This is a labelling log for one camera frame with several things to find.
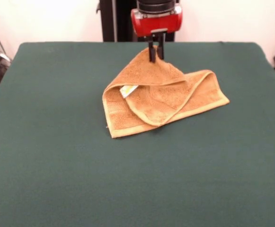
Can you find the orange terry towel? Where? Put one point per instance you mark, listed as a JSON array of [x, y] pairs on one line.
[[175, 94]]

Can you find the dark green table cloth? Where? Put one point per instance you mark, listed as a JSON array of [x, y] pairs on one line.
[[56, 142]]

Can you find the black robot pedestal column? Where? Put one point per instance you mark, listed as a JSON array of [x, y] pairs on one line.
[[120, 21]]

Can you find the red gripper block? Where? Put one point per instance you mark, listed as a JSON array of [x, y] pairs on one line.
[[158, 23]]

